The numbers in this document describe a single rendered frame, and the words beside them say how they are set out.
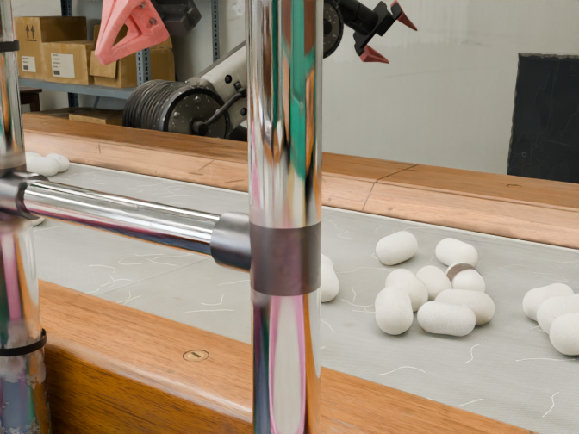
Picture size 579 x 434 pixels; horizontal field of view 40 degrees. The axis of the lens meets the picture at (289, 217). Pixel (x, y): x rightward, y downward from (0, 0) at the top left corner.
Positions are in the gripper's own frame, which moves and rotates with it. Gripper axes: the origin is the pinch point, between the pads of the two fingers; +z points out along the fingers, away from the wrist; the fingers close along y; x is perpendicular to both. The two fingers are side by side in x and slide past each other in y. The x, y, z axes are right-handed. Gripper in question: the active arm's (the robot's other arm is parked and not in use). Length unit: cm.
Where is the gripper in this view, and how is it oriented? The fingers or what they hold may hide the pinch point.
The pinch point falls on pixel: (104, 54)
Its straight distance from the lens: 81.2
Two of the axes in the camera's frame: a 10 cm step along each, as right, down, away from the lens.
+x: 3.7, 6.1, 7.0
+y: 8.2, 1.5, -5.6
